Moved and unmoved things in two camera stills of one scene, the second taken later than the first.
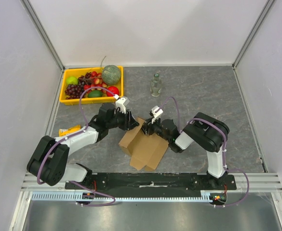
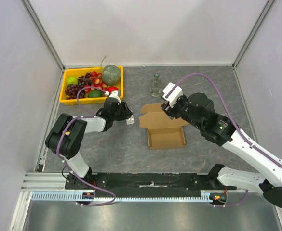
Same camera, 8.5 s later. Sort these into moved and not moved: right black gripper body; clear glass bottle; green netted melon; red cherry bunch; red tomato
Moved: right black gripper body
Not moved: green netted melon; red cherry bunch; clear glass bottle; red tomato
